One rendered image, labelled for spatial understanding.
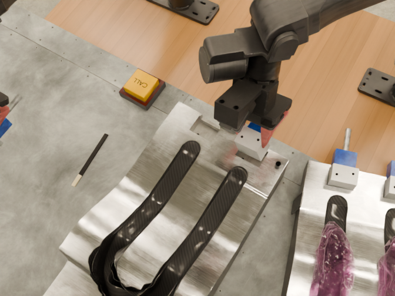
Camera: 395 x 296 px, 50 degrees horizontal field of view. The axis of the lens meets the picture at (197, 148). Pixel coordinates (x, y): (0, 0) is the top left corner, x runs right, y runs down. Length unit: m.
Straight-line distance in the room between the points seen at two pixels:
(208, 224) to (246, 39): 0.35
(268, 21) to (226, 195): 0.36
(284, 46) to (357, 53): 0.53
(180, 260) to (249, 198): 0.17
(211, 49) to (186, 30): 0.51
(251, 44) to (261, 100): 0.10
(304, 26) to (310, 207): 0.38
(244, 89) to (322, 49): 0.47
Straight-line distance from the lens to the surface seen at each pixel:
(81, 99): 1.06
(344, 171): 0.86
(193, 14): 1.14
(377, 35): 1.17
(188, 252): 0.77
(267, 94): 0.67
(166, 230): 0.79
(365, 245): 0.84
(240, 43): 0.64
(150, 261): 0.75
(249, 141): 0.78
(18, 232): 0.98
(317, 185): 0.87
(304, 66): 1.07
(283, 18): 0.60
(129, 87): 1.00
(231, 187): 0.82
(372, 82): 1.07
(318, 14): 0.61
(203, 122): 0.90
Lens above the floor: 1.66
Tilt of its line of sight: 65 degrees down
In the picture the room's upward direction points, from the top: 8 degrees counter-clockwise
